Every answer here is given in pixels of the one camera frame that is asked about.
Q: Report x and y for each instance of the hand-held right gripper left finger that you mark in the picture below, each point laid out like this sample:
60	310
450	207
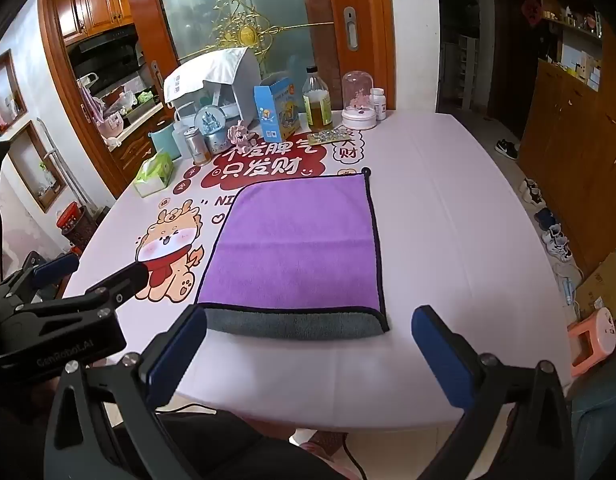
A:
177	357

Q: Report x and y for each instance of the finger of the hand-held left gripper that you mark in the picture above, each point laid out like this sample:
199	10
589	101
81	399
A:
123	280
55	267

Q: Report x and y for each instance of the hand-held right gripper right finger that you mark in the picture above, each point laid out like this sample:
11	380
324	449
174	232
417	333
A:
440	360

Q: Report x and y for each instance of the purple towel with grey back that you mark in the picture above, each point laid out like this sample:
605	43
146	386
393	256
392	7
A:
298	240

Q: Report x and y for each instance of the brown basket with red contents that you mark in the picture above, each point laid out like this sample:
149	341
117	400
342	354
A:
77	227

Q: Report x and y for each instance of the green tissue pack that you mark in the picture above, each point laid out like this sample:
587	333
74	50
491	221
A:
155	175

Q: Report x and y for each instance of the person's dark clothing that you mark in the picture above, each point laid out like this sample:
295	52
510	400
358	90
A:
248	452

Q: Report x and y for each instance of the pink printed tablecloth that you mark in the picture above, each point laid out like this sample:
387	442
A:
463	235

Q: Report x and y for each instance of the teal cup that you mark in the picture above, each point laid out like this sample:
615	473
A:
163	142

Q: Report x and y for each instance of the blue face mask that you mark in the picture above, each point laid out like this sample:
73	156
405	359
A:
567	290

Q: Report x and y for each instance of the pink plastic stool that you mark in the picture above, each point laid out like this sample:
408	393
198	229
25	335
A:
590	342

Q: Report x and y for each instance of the metal can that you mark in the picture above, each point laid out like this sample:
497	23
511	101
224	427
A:
195	146

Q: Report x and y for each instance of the white plastic jug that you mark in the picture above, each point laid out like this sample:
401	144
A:
180	135

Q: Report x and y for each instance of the pair of white sneakers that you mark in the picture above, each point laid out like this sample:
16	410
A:
558	242

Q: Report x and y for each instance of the blue shoe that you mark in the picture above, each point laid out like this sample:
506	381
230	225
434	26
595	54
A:
545	217

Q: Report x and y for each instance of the blue snow globe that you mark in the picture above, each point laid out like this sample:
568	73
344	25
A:
213	125

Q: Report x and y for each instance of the cardboard box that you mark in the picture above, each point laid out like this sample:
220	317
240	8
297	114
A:
605	280

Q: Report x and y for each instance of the pink figurine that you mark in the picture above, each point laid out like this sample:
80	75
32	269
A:
239	135

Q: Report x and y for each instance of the pair of grey shoes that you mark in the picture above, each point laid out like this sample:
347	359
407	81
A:
531	191

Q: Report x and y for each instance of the black sneaker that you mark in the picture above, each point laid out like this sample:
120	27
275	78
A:
507	149

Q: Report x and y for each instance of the black range hood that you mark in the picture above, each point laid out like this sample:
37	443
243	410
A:
105	45

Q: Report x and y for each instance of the blue printed carton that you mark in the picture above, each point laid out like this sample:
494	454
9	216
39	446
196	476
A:
278	110

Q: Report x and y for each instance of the white water dispenser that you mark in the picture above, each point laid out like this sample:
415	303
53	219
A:
223	67

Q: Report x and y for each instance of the wooden shoe cabinet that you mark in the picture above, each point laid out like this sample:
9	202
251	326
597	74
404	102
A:
573	150

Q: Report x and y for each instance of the beaded card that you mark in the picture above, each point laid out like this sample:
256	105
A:
329	137

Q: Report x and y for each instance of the pink glass dome ornament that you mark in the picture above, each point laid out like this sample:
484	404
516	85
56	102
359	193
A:
359	117

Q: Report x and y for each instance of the clear bottle with yellow liquid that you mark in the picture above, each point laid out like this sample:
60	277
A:
318	105

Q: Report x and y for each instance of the white pill bottle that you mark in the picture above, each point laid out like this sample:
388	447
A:
378	105

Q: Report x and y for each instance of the red door decoration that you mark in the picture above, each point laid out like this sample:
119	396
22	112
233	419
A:
531	11

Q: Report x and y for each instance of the large wooden wall frame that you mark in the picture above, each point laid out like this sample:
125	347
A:
38	167

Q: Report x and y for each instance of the small wooden wall frame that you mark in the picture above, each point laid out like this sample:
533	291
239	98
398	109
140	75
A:
5	92

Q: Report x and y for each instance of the wooden kitchen wall cabinets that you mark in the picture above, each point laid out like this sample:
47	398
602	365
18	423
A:
88	5

